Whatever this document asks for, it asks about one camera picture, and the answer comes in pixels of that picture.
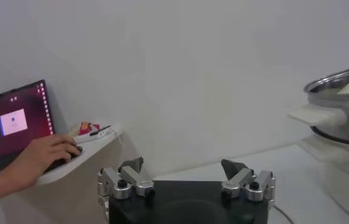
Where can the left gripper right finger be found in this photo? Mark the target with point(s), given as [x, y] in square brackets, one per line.
[238, 179]

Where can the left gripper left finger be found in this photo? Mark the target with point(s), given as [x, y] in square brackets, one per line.
[137, 179]

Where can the black computer mouse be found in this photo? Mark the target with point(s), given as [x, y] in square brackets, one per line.
[70, 156]

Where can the stainless steel steamer basket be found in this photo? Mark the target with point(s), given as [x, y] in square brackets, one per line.
[344, 128]

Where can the person's bare hand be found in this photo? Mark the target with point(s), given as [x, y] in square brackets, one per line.
[40, 155]

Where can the white laptop side table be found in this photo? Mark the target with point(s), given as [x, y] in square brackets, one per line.
[79, 188]

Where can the white phone black screen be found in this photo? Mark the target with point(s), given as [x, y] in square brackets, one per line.
[99, 132]

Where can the red snack packet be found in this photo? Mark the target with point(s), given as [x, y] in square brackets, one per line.
[87, 128]

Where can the yellowish snack packet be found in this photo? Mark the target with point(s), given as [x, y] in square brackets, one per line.
[75, 131]

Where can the white electric cooking pot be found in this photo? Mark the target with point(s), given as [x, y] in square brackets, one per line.
[344, 182]

